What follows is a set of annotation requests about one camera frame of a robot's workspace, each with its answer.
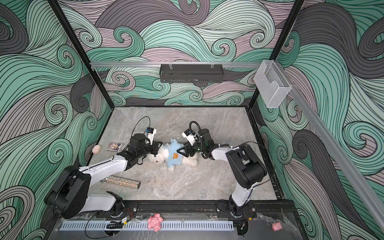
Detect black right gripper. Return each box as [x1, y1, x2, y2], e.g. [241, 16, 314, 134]
[176, 140, 206, 158]

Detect white plush teddy bear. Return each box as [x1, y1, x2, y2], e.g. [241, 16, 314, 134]
[147, 144, 198, 171]

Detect light blue fleece hoodie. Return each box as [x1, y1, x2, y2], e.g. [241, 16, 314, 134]
[165, 139, 185, 169]

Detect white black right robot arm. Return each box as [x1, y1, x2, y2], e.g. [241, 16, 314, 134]
[177, 129, 268, 218]

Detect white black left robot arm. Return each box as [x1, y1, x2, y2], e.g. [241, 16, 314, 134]
[44, 134, 163, 219]

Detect colourful card box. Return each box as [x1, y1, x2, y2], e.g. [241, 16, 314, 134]
[106, 142, 123, 152]

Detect glitter multicolour tube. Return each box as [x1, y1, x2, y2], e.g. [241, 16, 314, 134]
[100, 176, 141, 190]

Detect pink round wooden block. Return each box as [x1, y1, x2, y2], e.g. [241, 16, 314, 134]
[92, 145, 102, 155]

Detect pink plush toy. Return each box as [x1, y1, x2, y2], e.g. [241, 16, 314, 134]
[148, 214, 164, 232]

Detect small pink toy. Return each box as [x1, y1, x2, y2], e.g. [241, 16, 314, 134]
[272, 222, 283, 232]

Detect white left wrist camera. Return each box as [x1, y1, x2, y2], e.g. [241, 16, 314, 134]
[146, 127, 157, 145]

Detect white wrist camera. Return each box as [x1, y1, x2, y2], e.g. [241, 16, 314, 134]
[182, 129, 200, 146]
[146, 127, 157, 145]

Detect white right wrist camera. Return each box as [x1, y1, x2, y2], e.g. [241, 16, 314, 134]
[182, 129, 200, 146]

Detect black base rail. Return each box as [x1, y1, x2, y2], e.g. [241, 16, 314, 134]
[56, 199, 296, 214]

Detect black cage corner post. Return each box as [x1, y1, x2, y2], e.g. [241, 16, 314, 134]
[249, 1, 304, 109]

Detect black wall-mounted tray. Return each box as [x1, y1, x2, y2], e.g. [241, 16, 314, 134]
[160, 65, 224, 83]

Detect white slotted cable duct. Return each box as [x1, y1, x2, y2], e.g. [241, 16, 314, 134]
[59, 220, 235, 231]

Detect aluminium rail back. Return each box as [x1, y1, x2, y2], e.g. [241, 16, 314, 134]
[90, 61, 261, 69]

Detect aluminium rail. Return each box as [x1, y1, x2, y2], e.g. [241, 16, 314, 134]
[90, 61, 261, 69]
[275, 63, 384, 230]

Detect clear acrylic wall bin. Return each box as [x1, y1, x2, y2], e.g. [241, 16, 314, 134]
[254, 60, 292, 109]

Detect aluminium rail right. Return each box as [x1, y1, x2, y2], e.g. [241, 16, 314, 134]
[275, 63, 384, 230]

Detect black left corner post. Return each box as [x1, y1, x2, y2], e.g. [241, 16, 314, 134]
[47, 0, 115, 111]

